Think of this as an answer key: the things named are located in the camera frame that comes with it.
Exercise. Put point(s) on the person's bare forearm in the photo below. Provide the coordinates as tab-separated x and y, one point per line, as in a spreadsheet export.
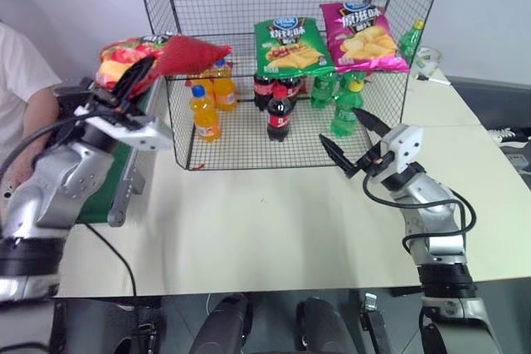
41	111

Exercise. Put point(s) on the white marker pen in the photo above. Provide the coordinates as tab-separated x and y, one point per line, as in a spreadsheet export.
433	79

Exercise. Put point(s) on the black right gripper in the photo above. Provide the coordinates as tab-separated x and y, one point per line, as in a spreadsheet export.
371	163

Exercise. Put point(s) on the grey side desk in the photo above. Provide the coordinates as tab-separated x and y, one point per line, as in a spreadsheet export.
489	101

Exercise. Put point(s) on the black table clamp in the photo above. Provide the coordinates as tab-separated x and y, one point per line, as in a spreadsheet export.
371	308

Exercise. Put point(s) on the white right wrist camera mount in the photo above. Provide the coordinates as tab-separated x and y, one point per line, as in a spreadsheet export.
404	146

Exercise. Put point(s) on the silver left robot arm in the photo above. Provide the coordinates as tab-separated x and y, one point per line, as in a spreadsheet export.
62	180

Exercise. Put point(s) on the black control box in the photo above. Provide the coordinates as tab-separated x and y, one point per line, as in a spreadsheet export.
70	90

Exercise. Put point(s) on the dark rounded shape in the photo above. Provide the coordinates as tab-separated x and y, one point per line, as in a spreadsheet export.
222	325
325	327

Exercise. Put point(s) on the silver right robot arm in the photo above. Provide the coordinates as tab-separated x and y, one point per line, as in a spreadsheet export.
435	221

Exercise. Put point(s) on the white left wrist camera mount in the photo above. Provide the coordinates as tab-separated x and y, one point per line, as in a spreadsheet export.
143	134

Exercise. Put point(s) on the white power strip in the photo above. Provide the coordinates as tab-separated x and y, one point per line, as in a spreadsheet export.
518	161

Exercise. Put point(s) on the person in white shirt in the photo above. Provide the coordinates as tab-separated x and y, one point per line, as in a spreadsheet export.
20	76

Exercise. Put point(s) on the red chips bag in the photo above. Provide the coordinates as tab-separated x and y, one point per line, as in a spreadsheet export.
182	55

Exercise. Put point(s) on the orange soda bottle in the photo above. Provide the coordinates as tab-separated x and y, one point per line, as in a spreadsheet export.
205	117
201	82
225	88

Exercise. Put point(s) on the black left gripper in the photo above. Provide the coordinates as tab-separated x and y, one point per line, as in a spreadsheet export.
108	102

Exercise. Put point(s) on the cola bottle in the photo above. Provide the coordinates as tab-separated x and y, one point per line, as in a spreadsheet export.
293	86
280	117
262	90

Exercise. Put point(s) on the green chips bag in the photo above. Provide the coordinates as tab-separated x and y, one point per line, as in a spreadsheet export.
290	47

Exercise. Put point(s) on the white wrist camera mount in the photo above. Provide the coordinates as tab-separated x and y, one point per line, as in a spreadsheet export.
404	146
143	134

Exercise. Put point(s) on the green soda bottle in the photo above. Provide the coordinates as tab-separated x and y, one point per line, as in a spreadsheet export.
410	41
323	90
346	109

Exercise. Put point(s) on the magenta chips bag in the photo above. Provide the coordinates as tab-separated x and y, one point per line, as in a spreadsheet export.
365	39

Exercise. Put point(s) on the green belt conveyor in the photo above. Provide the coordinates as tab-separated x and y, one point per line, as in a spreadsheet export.
124	180

